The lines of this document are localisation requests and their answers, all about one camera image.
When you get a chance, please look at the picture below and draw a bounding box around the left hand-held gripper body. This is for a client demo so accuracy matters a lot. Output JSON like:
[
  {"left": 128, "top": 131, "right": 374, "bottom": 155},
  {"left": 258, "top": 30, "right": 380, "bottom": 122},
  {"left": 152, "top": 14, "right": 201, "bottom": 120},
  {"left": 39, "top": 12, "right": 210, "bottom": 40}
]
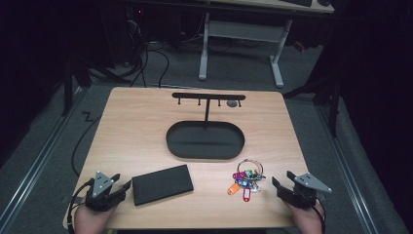
[{"left": 85, "top": 171, "right": 127, "bottom": 213}]

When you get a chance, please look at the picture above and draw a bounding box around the black floor cable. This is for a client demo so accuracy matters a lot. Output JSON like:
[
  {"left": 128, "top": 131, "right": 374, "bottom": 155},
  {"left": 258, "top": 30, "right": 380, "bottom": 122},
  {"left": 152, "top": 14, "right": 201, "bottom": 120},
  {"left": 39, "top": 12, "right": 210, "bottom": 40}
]
[{"left": 70, "top": 111, "right": 102, "bottom": 177}]

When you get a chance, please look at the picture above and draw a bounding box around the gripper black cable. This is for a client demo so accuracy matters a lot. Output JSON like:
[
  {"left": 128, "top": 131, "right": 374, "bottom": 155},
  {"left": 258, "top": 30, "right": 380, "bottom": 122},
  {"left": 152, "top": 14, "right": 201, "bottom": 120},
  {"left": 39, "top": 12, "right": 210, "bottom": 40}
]
[
  {"left": 312, "top": 197, "right": 327, "bottom": 234},
  {"left": 65, "top": 180, "right": 95, "bottom": 234}
]

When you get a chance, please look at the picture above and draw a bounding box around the person's left hand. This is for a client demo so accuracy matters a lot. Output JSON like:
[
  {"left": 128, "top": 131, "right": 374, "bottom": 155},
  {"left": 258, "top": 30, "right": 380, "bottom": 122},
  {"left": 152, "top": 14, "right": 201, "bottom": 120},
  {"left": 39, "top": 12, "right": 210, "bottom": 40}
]
[{"left": 73, "top": 204, "right": 117, "bottom": 234}]

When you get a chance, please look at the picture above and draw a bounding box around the black keyboard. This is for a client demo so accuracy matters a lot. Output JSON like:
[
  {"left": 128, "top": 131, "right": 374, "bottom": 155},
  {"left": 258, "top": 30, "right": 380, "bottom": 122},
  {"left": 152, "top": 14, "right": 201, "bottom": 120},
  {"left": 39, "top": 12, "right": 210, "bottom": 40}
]
[{"left": 280, "top": 0, "right": 314, "bottom": 8}]

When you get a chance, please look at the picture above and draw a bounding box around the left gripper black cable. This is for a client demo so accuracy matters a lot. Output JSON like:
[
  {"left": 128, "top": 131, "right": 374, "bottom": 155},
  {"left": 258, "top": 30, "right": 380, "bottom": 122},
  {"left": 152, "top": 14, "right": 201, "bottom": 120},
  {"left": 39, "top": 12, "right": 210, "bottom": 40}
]
[{"left": 65, "top": 180, "right": 95, "bottom": 234}]

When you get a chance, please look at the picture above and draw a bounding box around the bundle of black floor cables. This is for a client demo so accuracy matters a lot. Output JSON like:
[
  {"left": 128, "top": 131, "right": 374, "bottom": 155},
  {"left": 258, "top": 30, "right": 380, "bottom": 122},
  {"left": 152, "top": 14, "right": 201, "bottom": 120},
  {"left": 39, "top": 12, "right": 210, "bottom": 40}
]
[{"left": 129, "top": 40, "right": 170, "bottom": 89}]

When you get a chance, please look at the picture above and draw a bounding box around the metal floor rail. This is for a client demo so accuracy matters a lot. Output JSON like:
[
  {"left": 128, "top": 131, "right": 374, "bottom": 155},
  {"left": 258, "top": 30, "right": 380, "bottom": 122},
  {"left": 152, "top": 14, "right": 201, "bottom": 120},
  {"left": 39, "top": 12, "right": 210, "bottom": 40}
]
[
  {"left": 0, "top": 87, "right": 86, "bottom": 226},
  {"left": 316, "top": 104, "right": 382, "bottom": 234}
]

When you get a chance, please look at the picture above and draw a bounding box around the dark computer tower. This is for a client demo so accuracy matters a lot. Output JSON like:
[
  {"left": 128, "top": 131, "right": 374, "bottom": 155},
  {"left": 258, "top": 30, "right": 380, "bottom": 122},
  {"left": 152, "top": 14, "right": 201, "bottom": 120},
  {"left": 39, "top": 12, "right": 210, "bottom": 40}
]
[{"left": 125, "top": 5, "right": 144, "bottom": 67}]

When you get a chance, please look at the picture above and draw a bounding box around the white-framed desk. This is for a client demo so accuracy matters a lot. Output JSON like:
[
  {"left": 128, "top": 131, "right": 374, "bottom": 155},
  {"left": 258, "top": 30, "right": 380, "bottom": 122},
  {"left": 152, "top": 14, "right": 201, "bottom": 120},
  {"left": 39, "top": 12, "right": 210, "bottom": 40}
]
[{"left": 198, "top": 0, "right": 336, "bottom": 89}]

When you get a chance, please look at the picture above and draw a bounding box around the black metal stand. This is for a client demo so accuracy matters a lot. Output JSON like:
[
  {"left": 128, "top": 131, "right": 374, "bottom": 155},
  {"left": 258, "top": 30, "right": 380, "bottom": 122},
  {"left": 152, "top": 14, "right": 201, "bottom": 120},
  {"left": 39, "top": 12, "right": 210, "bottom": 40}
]
[
  {"left": 60, "top": 53, "right": 93, "bottom": 117},
  {"left": 282, "top": 73, "right": 343, "bottom": 138}
]

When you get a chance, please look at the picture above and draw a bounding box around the black key stand with tray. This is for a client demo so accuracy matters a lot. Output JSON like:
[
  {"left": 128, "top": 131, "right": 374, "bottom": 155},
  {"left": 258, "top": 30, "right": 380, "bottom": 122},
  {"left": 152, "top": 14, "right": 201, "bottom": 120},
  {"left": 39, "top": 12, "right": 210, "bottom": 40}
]
[{"left": 166, "top": 92, "right": 246, "bottom": 161}]

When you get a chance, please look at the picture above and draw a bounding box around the key bunch with coloured tags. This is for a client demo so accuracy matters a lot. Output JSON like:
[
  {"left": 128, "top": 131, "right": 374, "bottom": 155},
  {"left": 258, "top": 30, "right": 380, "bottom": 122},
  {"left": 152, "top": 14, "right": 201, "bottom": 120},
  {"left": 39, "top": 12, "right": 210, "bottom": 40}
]
[{"left": 226, "top": 158, "right": 267, "bottom": 204}]

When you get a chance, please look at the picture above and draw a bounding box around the person's right hand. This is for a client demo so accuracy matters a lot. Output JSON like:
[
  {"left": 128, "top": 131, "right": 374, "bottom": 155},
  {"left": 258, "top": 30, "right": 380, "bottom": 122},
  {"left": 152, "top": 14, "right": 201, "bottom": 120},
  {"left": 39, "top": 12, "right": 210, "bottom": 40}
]
[{"left": 284, "top": 200, "right": 325, "bottom": 234}]

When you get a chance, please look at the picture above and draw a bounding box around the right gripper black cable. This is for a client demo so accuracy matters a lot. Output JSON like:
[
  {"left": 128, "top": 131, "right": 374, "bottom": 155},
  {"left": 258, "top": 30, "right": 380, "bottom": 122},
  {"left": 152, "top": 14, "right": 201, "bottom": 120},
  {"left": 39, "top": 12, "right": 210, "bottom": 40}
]
[{"left": 312, "top": 197, "right": 327, "bottom": 234}]

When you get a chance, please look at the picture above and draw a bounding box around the black wallet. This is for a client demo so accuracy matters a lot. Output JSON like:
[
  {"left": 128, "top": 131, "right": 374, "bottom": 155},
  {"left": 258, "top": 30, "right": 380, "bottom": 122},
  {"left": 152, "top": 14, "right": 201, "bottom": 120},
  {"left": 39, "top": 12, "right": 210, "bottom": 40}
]
[{"left": 131, "top": 164, "right": 195, "bottom": 207}]

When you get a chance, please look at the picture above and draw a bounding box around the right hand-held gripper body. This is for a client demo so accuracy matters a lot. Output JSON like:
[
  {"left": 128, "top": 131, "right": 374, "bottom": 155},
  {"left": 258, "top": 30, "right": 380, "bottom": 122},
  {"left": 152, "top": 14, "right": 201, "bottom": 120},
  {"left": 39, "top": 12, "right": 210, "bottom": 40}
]
[{"left": 276, "top": 173, "right": 333, "bottom": 210}]

